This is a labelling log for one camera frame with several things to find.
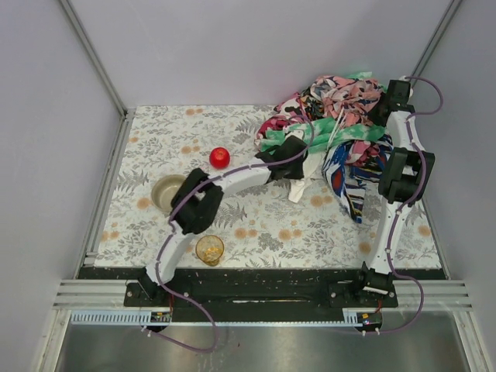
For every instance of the beige ceramic bowl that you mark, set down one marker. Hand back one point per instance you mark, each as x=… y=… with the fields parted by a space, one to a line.
x=164 y=190

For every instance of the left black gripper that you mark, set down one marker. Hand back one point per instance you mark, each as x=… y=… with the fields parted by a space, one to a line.
x=293 y=163

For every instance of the amber glass cup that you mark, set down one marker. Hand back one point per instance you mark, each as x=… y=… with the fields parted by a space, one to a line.
x=209 y=249

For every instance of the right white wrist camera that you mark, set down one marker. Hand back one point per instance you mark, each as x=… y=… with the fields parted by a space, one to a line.
x=411 y=89

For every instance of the blue white red cloth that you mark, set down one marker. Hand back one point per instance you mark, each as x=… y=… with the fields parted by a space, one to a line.
x=349 y=167

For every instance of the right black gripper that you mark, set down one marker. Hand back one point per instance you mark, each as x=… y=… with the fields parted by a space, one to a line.
x=377 y=115

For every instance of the green white cloth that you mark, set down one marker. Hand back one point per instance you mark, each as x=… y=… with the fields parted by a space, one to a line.
x=326 y=132

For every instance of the floral patterned table mat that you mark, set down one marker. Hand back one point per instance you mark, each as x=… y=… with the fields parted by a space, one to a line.
x=260 y=226

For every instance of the black multicolour floral cloth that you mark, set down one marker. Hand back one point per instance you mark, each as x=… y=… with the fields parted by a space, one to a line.
x=308 y=104

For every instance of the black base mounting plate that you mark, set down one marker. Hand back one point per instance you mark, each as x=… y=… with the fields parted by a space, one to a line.
x=259 y=295

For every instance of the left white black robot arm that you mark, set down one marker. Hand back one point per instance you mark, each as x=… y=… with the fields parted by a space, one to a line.
x=196 y=203

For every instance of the red apple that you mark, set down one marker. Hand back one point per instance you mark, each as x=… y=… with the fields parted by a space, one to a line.
x=219 y=158

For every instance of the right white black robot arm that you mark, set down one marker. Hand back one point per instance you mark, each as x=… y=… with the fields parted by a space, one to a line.
x=402 y=184

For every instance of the red pink floral cloth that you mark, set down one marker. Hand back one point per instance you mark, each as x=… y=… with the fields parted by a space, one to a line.
x=290 y=112

